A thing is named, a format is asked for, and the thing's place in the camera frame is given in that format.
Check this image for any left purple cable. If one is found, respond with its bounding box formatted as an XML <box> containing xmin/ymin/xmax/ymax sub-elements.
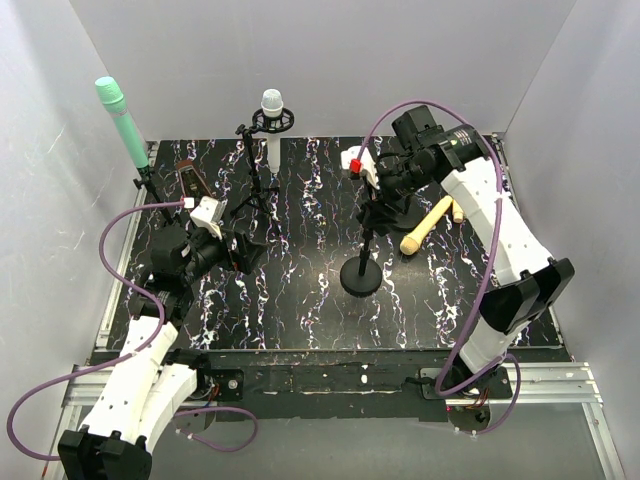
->
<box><xmin>6</xmin><ymin>197</ymin><xmax>260</xmax><ymax>461</ymax></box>

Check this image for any black tripod shock mount stand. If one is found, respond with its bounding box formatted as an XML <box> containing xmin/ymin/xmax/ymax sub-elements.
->
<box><xmin>230</xmin><ymin>107</ymin><xmax>295</xmax><ymax>218</ymax></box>

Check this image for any aluminium left side rail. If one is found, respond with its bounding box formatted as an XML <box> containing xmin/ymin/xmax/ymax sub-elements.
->
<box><xmin>95</xmin><ymin>141</ymin><xmax>159</xmax><ymax>349</ymax></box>

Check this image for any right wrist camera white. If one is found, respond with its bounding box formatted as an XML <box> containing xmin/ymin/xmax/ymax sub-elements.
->
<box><xmin>340</xmin><ymin>146</ymin><xmax>379</xmax><ymax>190</ymax></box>

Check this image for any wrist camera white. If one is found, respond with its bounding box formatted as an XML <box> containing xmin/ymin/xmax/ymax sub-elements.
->
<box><xmin>183</xmin><ymin>196</ymin><xmax>227</xmax><ymax>240</ymax></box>
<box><xmin>340</xmin><ymin>146</ymin><xmax>379</xmax><ymax>190</ymax></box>

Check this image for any yellow microphone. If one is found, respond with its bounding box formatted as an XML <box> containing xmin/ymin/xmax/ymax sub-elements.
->
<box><xmin>399</xmin><ymin>195</ymin><xmax>453</xmax><ymax>256</ymax></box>

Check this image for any green microphone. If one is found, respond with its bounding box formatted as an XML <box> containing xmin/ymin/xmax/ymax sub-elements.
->
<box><xmin>94</xmin><ymin>76</ymin><xmax>149</xmax><ymax>169</ymax></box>

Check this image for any aluminium front rail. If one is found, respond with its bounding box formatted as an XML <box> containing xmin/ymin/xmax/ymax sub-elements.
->
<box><xmin>62</xmin><ymin>362</ymin><xmax>603</xmax><ymax>407</ymax></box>

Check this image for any small black clip mic stand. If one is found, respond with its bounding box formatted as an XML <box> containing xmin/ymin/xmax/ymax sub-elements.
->
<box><xmin>133</xmin><ymin>166</ymin><xmax>178</xmax><ymax>225</ymax></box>

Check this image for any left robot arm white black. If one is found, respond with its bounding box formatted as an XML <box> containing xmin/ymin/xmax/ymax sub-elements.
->
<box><xmin>57</xmin><ymin>226</ymin><xmax>264</xmax><ymax>479</ymax></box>

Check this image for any pink microphone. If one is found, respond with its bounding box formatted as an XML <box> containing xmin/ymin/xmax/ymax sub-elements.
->
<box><xmin>452</xmin><ymin>200</ymin><xmax>465</xmax><ymax>224</ymax></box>

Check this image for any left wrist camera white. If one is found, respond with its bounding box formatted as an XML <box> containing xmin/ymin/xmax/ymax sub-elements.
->
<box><xmin>183</xmin><ymin>196</ymin><xmax>227</xmax><ymax>240</ymax></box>

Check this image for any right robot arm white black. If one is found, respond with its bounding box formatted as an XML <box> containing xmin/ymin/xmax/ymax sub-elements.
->
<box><xmin>340</xmin><ymin>100</ymin><xmax>575</xmax><ymax>397</ymax></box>

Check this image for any white microphone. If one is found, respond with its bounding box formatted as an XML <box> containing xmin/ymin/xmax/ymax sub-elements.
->
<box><xmin>261</xmin><ymin>88</ymin><xmax>284</xmax><ymax>175</ymax></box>

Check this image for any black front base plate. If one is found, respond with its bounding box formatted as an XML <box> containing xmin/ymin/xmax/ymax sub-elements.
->
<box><xmin>87</xmin><ymin>347</ymin><xmax>576</xmax><ymax>424</ymax></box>

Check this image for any brown wooden metronome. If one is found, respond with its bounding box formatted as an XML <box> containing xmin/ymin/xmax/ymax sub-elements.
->
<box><xmin>176</xmin><ymin>159</ymin><xmax>213</xmax><ymax>202</ymax></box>

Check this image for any black round base mic stand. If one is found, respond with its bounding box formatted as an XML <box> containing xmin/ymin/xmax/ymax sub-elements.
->
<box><xmin>387</xmin><ymin>195</ymin><xmax>426</xmax><ymax>233</ymax></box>

